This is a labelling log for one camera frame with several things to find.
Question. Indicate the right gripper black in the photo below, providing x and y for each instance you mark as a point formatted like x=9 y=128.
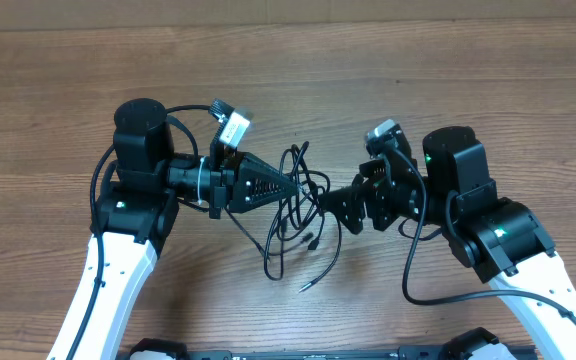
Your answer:
x=373 y=190

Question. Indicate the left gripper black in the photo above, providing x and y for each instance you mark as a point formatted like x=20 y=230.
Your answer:
x=230 y=183

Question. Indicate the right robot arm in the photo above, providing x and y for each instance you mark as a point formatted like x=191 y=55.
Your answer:
x=500 y=239

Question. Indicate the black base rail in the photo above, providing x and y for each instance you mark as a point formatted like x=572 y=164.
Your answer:
x=477 y=343

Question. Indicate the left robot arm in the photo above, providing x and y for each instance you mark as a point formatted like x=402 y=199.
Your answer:
x=135 y=194

